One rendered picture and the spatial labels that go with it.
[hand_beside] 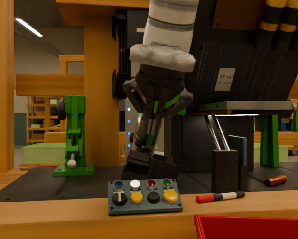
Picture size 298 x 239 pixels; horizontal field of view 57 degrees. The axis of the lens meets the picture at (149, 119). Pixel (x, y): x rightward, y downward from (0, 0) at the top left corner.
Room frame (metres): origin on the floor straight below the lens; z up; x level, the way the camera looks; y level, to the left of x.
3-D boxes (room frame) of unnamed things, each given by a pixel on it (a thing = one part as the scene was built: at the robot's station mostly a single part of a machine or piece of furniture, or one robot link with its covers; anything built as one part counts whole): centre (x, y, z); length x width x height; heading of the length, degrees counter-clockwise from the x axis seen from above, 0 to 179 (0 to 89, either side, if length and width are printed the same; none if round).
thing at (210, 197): (0.64, -0.17, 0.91); 0.13 x 0.02 x 0.02; 112
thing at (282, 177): (0.79, -0.36, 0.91); 0.09 x 0.02 x 0.02; 128
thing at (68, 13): (1.17, -0.09, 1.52); 0.90 x 0.25 x 0.04; 98
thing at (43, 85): (1.28, -0.08, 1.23); 1.30 x 0.05 x 0.09; 98
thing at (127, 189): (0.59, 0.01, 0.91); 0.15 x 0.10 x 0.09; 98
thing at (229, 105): (0.83, -0.23, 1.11); 0.39 x 0.16 x 0.03; 8
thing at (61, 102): (0.97, 0.31, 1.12); 0.07 x 0.03 x 0.08; 8
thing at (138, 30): (1.10, 0.01, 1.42); 0.17 x 0.12 x 0.15; 98
